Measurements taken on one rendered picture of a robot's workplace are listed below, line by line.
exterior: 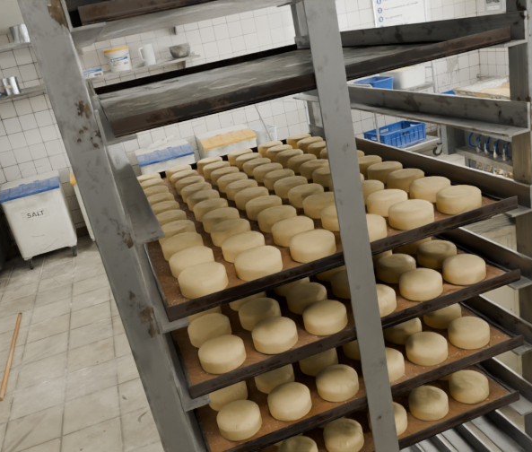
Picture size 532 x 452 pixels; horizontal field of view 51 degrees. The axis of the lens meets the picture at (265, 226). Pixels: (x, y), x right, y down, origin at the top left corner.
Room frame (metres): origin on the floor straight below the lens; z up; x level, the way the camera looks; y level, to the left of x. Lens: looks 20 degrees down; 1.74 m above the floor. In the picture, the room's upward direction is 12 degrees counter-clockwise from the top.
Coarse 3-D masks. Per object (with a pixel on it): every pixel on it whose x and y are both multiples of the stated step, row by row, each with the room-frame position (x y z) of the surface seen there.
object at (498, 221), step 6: (492, 216) 1.92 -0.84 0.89; (498, 216) 1.93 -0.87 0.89; (504, 216) 1.93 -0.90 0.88; (480, 222) 1.92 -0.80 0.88; (486, 222) 1.92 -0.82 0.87; (492, 222) 1.93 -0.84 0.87; (498, 222) 1.93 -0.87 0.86; (504, 222) 1.93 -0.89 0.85; (510, 222) 1.94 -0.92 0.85; (468, 228) 1.91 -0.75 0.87; (474, 228) 1.92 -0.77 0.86; (480, 228) 1.92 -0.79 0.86; (486, 228) 1.92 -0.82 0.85; (492, 228) 1.93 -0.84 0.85
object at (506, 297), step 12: (504, 228) 1.92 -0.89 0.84; (492, 240) 1.91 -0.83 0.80; (504, 240) 1.92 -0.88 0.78; (504, 288) 1.92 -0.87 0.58; (492, 300) 1.91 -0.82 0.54; (504, 300) 1.92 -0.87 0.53; (516, 300) 1.93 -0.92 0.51; (516, 312) 1.93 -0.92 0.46; (504, 360) 1.92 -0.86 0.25; (516, 360) 1.92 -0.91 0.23; (516, 372) 1.92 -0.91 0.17
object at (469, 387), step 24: (432, 384) 0.64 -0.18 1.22; (456, 384) 0.61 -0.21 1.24; (480, 384) 0.60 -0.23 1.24; (408, 408) 0.61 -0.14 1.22; (432, 408) 0.57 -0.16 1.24; (456, 408) 0.59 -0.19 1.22; (312, 432) 0.60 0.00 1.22; (336, 432) 0.57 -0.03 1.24; (360, 432) 0.56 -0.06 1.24; (408, 432) 0.56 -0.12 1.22
